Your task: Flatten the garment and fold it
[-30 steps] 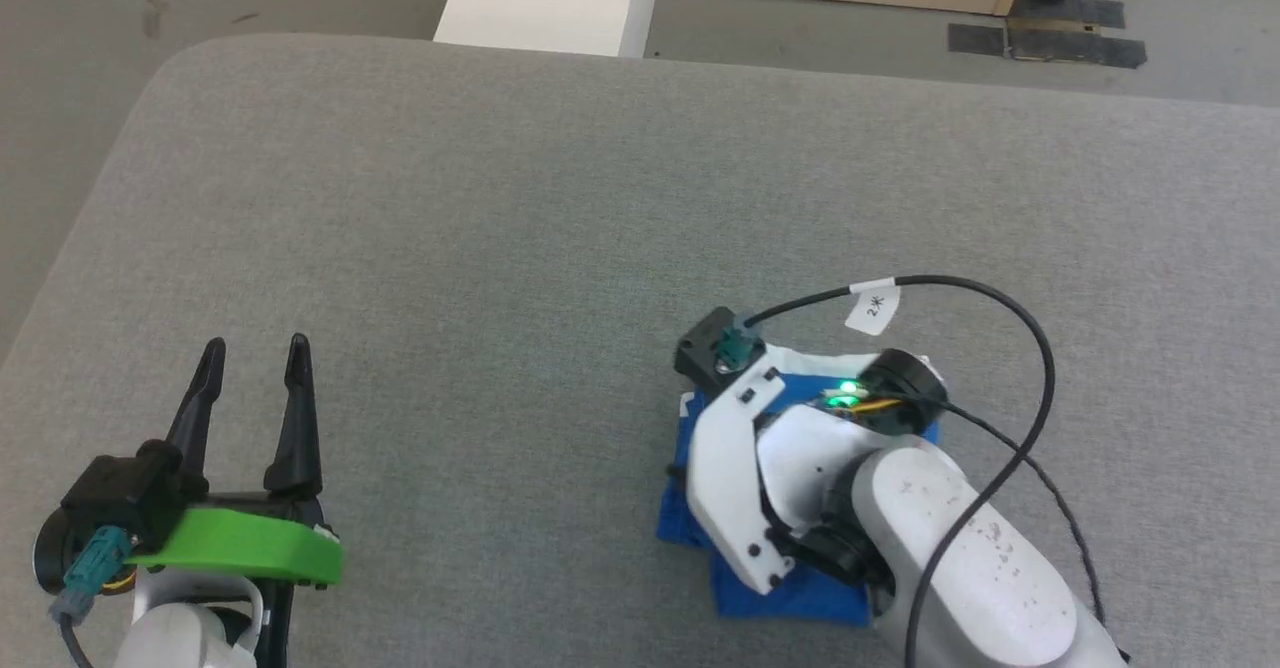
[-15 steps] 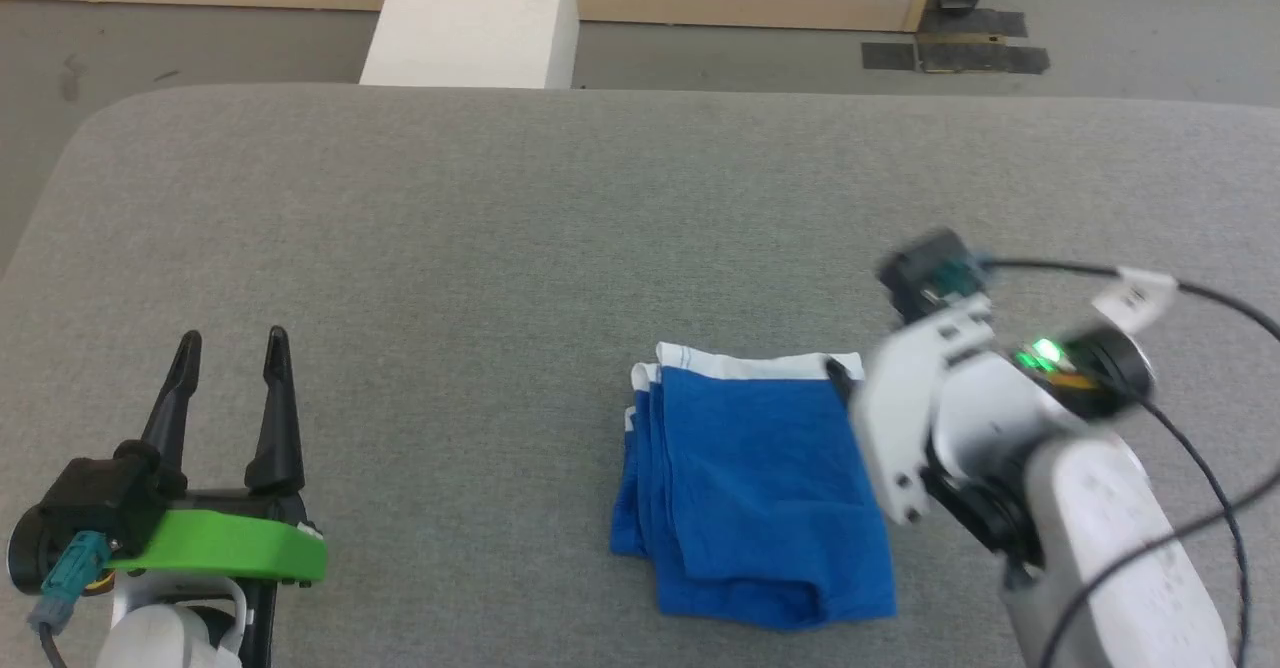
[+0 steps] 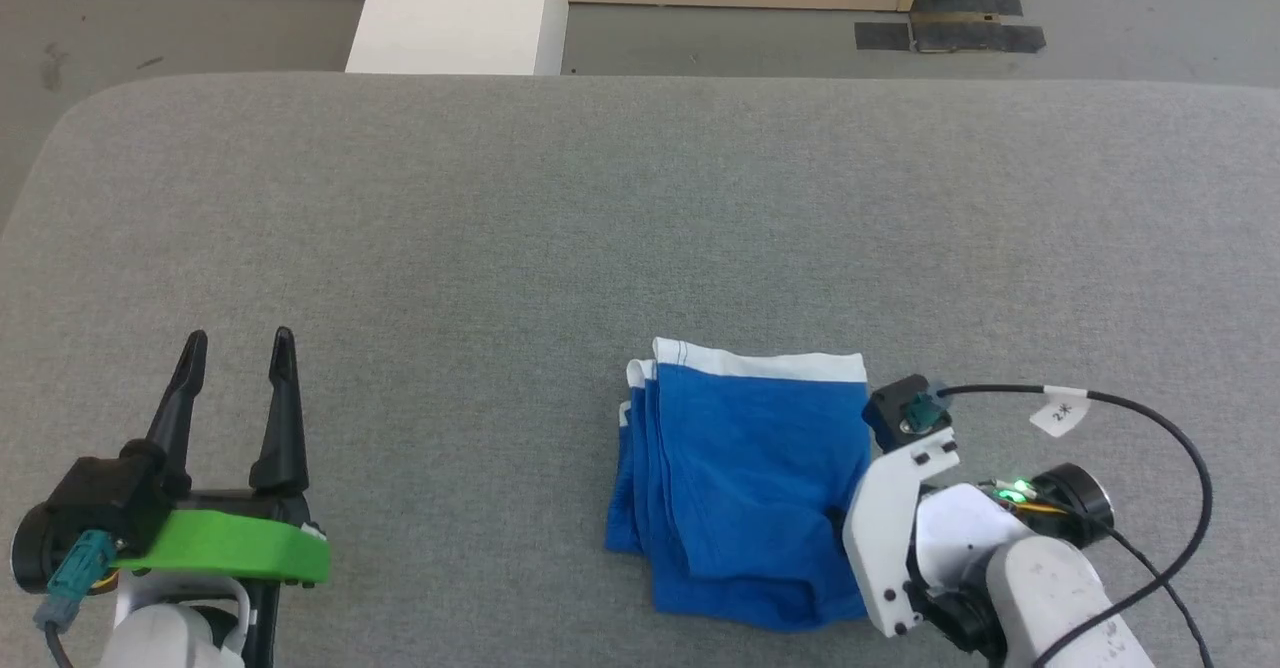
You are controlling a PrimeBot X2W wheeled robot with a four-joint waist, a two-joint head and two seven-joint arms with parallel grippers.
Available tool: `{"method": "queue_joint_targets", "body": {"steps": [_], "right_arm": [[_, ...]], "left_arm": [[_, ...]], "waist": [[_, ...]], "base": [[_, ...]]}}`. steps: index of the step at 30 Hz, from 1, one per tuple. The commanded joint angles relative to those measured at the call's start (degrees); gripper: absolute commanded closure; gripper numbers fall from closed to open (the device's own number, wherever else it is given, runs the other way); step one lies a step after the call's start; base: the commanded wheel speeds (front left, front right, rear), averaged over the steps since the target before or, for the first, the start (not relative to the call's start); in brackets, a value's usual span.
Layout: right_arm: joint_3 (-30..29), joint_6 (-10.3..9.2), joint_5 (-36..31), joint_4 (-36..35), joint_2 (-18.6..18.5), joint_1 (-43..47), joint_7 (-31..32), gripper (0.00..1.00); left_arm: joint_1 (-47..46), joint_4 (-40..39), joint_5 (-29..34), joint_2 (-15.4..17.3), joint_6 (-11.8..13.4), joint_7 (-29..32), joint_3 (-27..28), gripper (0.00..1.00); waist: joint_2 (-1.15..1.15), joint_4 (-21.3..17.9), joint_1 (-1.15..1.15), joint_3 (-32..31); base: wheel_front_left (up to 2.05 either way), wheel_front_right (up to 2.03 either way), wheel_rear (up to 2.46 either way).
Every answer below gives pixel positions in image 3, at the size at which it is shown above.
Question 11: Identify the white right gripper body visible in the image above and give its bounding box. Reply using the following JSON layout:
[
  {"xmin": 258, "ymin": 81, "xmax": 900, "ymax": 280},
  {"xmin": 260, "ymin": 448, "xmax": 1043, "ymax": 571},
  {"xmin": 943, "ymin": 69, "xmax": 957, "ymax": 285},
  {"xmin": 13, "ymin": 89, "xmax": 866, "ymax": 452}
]
[{"xmin": 842, "ymin": 428, "xmax": 961, "ymax": 639}]

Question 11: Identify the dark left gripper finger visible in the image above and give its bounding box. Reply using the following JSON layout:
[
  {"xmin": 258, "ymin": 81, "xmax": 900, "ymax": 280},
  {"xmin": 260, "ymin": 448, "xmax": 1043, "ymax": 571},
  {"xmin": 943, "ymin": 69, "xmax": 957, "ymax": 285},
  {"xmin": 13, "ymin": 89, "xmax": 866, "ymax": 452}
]
[
  {"xmin": 248, "ymin": 326, "xmax": 311, "ymax": 497},
  {"xmin": 146, "ymin": 329, "xmax": 210, "ymax": 497}
]

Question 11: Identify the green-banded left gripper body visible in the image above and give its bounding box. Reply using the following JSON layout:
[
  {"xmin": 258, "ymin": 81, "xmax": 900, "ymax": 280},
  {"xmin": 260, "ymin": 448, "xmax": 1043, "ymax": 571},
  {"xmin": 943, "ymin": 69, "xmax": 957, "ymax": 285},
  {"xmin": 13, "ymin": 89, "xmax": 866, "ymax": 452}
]
[{"xmin": 112, "ymin": 488, "xmax": 334, "ymax": 668}]

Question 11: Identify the blue garment with white waistband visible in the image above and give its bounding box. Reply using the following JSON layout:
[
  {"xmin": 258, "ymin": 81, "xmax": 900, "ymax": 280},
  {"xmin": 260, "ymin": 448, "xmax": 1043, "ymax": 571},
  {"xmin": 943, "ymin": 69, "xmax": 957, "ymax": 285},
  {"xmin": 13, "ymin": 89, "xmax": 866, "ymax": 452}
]
[{"xmin": 604, "ymin": 337, "xmax": 873, "ymax": 634}]

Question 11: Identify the white rectangular pillar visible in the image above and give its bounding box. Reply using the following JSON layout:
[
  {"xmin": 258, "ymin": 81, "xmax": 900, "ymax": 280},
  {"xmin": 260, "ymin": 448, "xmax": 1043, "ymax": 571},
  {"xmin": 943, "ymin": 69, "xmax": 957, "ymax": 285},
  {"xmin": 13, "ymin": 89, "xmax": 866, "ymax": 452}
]
[{"xmin": 344, "ymin": 0, "xmax": 570, "ymax": 78}]

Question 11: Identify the black floor tape patch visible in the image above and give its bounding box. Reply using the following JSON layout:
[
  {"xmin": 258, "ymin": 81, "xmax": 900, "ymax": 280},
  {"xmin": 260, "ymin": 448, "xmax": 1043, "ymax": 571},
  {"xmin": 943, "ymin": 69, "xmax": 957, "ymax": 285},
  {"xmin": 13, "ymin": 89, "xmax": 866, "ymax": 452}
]
[{"xmin": 854, "ymin": 0, "xmax": 1048, "ymax": 55}]

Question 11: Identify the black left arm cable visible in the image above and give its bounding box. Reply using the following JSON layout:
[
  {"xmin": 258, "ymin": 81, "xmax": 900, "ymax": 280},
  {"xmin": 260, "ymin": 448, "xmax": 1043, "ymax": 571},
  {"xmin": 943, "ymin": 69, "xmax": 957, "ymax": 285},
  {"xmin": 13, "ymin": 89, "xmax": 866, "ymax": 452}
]
[{"xmin": 33, "ymin": 531, "xmax": 119, "ymax": 668}]

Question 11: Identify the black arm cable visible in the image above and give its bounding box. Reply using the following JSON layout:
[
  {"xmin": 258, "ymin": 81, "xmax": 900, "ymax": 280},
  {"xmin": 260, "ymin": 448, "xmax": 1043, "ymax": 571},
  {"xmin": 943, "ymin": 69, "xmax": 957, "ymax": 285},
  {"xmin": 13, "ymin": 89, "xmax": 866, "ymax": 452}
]
[
  {"xmin": 33, "ymin": 531, "xmax": 119, "ymax": 668},
  {"xmin": 934, "ymin": 383, "xmax": 1217, "ymax": 668}
]

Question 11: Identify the white cable tag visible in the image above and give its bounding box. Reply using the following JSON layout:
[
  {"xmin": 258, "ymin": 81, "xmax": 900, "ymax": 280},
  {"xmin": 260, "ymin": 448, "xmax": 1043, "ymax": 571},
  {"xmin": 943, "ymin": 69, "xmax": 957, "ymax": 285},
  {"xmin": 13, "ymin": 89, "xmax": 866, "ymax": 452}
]
[{"xmin": 1029, "ymin": 386, "xmax": 1092, "ymax": 439}]

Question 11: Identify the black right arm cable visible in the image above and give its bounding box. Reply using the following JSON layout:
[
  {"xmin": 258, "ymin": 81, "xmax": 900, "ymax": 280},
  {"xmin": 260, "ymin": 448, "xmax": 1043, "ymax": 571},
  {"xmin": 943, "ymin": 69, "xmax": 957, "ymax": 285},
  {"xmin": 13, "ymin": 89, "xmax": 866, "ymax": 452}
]
[{"xmin": 934, "ymin": 383, "xmax": 1217, "ymax": 668}]

